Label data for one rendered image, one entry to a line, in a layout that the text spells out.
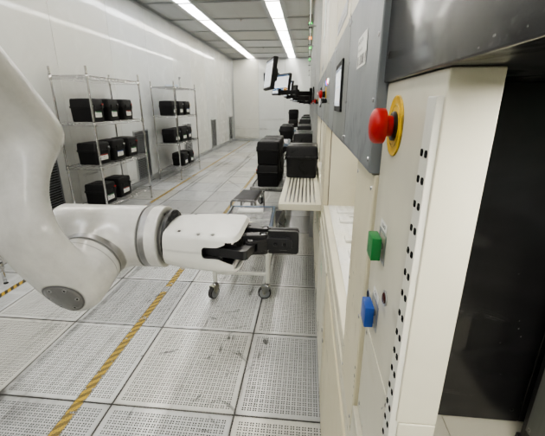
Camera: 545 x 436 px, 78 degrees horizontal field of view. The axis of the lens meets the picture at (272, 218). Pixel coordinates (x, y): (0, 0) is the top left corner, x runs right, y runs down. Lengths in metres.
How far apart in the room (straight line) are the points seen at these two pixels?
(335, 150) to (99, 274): 1.53
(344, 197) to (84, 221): 1.54
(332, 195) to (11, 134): 1.60
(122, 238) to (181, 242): 0.08
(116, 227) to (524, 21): 0.43
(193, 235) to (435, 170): 0.28
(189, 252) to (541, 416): 0.53
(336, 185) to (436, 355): 1.54
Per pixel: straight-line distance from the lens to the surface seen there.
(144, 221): 0.46
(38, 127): 0.46
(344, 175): 1.85
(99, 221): 0.49
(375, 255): 0.45
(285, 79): 4.86
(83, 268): 0.43
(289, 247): 0.44
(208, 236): 0.42
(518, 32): 0.21
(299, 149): 2.77
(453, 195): 0.31
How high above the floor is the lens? 1.37
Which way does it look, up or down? 19 degrees down
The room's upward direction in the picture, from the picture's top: straight up
